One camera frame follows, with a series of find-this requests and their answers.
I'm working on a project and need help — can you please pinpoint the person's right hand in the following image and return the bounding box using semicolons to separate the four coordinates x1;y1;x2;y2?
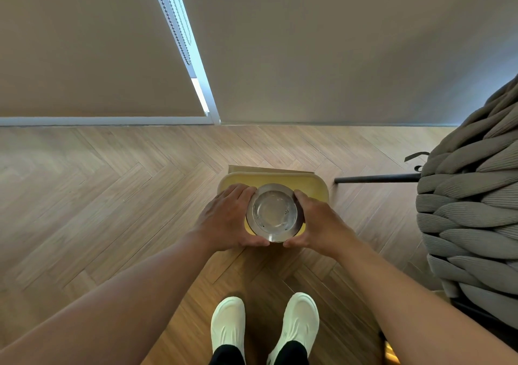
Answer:
283;190;357;259

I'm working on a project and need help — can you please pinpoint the person's left hand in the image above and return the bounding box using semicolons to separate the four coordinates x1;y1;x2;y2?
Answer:
193;185;270;253

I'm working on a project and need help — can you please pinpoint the round steel bowl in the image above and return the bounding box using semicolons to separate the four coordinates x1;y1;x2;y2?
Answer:
246;183;305;243

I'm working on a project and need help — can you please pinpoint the person's left forearm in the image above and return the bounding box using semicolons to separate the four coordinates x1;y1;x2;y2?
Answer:
0;230;215;365

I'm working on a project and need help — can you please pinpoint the person's right forearm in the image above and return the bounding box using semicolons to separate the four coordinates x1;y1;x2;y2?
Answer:
334;237;518;365

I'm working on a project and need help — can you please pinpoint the yellow pet feeder stand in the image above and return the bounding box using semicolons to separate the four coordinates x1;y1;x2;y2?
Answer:
217;165;330;238

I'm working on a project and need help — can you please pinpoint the person's white right shoe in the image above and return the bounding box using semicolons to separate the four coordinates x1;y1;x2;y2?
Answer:
266;292;320;365

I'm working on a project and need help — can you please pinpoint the person's white shoe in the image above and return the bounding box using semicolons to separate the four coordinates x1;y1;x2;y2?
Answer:
210;297;246;363
266;292;320;365

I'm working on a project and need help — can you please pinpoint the person's white left shoe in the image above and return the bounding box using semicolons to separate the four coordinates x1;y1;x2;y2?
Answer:
210;297;246;363

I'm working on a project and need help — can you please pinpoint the black metal bar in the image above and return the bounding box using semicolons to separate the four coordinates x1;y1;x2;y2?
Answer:
334;173;421;184

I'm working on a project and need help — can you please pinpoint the person's black right trouser leg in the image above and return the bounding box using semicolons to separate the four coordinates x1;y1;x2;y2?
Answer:
274;340;309;365

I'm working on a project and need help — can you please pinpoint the person's black trouser leg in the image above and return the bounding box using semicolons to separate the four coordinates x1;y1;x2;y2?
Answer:
274;340;309;365
209;345;246;365

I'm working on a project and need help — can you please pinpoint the person's black left trouser leg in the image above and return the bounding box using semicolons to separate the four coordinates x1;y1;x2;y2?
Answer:
209;345;246;365

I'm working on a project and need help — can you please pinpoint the beige roller blind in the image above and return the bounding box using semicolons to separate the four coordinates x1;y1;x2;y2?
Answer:
175;0;518;126
0;0;206;117

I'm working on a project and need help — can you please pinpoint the black strap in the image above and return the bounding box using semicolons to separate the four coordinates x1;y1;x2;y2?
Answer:
404;151;430;172

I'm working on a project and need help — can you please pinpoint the white window frame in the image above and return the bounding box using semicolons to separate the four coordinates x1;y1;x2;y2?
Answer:
147;0;221;125

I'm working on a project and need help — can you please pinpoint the grey woven rope chair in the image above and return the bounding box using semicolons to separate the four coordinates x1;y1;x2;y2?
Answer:
415;74;518;330

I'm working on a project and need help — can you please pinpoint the bead chain cord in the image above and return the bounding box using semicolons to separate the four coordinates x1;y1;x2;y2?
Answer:
151;0;192;66

